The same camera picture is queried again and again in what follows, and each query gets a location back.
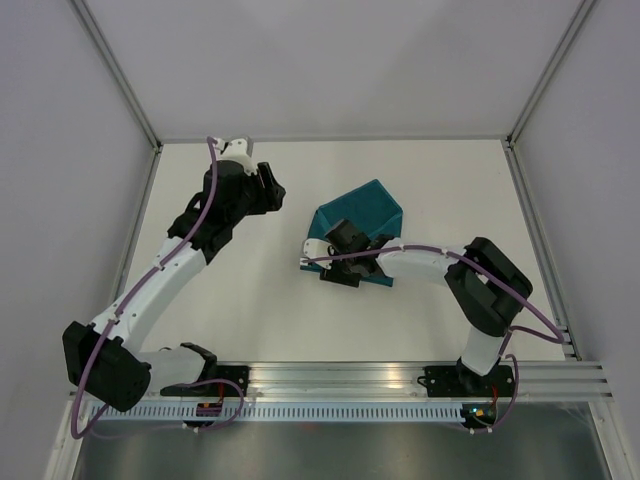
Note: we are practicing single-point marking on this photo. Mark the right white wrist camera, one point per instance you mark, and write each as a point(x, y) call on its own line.
point(316, 251)

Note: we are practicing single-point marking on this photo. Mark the aluminium mounting rail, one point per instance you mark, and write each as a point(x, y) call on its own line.
point(536, 381)

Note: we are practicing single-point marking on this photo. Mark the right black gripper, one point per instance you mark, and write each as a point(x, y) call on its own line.
point(334, 275)

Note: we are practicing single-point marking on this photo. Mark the right aluminium frame post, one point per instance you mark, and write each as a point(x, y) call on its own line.
point(560, 53)

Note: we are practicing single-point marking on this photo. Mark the teal cloth napkin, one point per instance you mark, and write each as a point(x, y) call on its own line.
point(373, 212)

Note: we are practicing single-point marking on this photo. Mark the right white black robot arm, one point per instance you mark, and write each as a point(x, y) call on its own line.
point(486, 284)

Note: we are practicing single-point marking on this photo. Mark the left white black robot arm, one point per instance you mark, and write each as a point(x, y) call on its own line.
point(104, 357)

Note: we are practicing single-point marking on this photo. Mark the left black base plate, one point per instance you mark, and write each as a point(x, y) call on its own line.
point(224, 382)

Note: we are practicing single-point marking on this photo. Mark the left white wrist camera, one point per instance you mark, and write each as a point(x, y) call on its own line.
point(239, 150)

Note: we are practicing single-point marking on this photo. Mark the left aluminium frame post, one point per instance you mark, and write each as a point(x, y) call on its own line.
point(100, 43)

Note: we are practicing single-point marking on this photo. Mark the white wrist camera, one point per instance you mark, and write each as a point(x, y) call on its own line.
point(316, 251)
point(239, 150)

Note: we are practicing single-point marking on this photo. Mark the aluminium frame post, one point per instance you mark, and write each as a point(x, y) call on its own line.
point(100, 43)
point(560, 53)

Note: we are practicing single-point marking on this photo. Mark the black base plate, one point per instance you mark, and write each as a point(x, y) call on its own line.
point(453, 381)
point(224, 382)

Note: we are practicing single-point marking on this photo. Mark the white slotted cable duct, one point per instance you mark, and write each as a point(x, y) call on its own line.
point(350, 412)

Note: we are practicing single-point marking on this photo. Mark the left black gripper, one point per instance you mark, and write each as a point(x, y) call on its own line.
point(270, 200)

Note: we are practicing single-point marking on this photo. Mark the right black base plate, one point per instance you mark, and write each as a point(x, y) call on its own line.
point(453, 381)

